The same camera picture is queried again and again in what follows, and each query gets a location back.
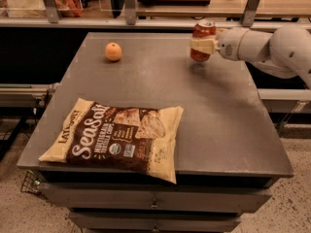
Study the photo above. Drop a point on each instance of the orange snack bag background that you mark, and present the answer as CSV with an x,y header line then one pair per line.
x,y
69,8

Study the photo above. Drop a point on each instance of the grey drawer cabinet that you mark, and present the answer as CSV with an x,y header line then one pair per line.
x,y
228,153

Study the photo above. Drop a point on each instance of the red coke can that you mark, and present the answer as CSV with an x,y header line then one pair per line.
x,y
203,41

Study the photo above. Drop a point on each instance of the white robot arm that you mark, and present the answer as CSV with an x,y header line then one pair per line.
x,y
284,54

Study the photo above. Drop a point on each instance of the wire basket on floor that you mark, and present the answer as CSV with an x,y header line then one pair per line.
x,y
30,184

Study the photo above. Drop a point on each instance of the orange fruit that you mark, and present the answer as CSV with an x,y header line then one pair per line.
x,y
113,51

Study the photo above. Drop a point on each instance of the metal counter rail frame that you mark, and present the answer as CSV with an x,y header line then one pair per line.
x,y
259,15

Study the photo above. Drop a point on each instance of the sea salt tortilla chips bag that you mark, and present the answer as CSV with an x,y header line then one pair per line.
x,y
132,139

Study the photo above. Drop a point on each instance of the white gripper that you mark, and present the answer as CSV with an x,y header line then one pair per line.
x,y
227,45

